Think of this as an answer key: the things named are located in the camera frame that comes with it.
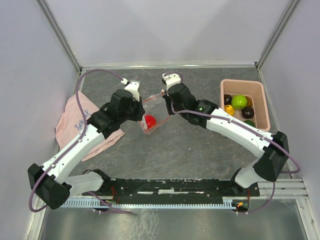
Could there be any green apple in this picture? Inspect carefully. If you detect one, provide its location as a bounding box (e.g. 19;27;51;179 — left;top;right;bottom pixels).
231;94;248;110

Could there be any clear zip top bag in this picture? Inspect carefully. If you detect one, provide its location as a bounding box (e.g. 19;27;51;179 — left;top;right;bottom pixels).
138;90;170;135

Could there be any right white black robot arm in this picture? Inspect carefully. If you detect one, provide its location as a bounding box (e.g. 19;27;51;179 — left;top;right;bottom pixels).
163;83;290;196

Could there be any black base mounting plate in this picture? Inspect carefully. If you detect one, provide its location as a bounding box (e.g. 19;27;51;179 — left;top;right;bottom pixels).
94;178;260;205

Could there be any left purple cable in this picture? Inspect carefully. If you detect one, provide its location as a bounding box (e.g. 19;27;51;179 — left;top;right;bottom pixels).
27;68;133;216

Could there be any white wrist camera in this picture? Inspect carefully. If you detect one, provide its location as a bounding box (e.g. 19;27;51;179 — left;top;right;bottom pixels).
161;72;184;91
121;78;140;102

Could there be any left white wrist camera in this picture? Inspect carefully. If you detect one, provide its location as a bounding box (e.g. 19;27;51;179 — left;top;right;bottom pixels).
121;78;140;102

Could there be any pink folded cloth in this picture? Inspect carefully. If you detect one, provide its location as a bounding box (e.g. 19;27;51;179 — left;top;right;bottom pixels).
55;91;125;162

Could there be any yellow lemon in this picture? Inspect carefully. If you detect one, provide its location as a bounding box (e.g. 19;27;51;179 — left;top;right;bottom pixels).
224;104;236;116

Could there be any aluminium frame rail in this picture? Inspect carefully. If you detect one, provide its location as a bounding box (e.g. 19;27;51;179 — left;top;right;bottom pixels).
82;64;256;71

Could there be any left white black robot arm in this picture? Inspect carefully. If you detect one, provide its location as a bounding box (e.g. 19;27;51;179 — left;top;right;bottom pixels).
27;89;145;210

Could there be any light blue cable duct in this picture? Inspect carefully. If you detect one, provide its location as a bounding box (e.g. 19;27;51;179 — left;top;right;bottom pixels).
59;197;237;209

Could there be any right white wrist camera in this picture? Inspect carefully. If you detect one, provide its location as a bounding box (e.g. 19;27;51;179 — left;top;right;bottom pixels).
161;72;184;91

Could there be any pink plastic bin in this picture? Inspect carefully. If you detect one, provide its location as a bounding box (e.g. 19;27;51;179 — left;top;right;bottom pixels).
220;79;271;132

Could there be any dark green fruit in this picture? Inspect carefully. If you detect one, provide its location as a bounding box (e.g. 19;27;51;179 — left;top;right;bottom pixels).
244;119;256;128

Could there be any red apple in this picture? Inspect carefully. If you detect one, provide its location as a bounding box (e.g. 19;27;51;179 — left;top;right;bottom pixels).
144;114;157;129

